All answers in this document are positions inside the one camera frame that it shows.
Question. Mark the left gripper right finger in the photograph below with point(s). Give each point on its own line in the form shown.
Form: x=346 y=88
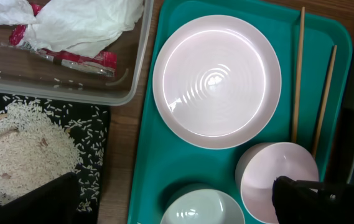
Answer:
x=303 y=201

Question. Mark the pink shallow bowl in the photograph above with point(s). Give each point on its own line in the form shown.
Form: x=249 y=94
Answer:
x=261 y=165

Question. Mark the red snack wrapper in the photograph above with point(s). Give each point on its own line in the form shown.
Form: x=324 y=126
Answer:
x=102 y=63

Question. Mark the large white plate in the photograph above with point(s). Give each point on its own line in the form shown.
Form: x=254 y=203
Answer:
x=216 y=82

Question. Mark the grey bowl with rice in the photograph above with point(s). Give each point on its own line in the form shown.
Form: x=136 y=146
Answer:
x=204 y=206

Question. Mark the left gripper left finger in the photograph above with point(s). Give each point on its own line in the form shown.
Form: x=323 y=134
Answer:
x=54 y=202

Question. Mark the pile of rice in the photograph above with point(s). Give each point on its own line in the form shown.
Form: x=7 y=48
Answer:
x=33 y=151

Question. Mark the white napkin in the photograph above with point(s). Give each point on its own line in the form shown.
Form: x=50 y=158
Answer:
x=16 y=12

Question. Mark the wooden chopstick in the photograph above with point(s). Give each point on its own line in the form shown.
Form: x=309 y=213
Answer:
x=323 y=104
x=295 y=116

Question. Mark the black plastic tray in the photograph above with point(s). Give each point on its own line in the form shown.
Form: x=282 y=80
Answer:
x=88 y=126

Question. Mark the clear plastic waste bin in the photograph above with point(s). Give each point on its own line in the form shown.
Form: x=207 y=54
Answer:
x=24 y=73

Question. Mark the teal serving tray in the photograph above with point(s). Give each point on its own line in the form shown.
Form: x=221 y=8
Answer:
x=165 y=163

